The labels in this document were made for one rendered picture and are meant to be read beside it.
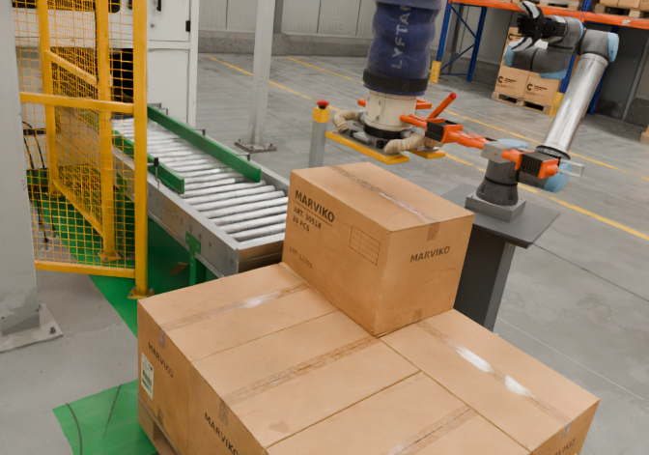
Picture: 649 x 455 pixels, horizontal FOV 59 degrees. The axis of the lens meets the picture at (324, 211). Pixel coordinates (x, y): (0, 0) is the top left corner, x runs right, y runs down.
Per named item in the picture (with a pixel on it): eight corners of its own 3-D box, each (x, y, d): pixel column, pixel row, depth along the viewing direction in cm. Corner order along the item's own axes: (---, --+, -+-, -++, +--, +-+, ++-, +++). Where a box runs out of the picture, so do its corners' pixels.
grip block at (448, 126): (421, 136, 187) (425, 119, 184) (441, 134, 193) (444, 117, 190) (441, 144, 181) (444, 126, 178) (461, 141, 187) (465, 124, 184)
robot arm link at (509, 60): (563, 23, 262) (503, 40, 214) (591, 27, 255) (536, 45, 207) (557, 48, 267) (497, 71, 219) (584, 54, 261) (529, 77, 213)
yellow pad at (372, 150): (324, 136, 211) (325, 123, 209) (345, 134, 217) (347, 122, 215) (387, 165, 187) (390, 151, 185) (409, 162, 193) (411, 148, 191)
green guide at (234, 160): (139, 112, 427) (139, 100, 423) (153, 111, 433) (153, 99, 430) (256, 183, 317) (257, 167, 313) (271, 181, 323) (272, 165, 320)
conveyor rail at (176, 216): (60, 138, 398) (59, 111, 390) (68, 137, 401) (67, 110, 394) (232, 290, 239) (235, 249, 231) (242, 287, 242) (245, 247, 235)
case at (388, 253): (281, 260, 239) (290, 169, 223) (355, 244, 262) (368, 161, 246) (373, 336, 195) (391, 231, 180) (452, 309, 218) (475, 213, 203)
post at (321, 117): (295, 270, 345) (313, 106, 307) (304, 268, 350) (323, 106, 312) (301, 275, 341) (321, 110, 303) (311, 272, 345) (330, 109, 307)
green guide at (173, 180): (64, 116, 394) (63, 103, 390) (79, 116, 400) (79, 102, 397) (165, 197, 284) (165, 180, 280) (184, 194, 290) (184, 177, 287)
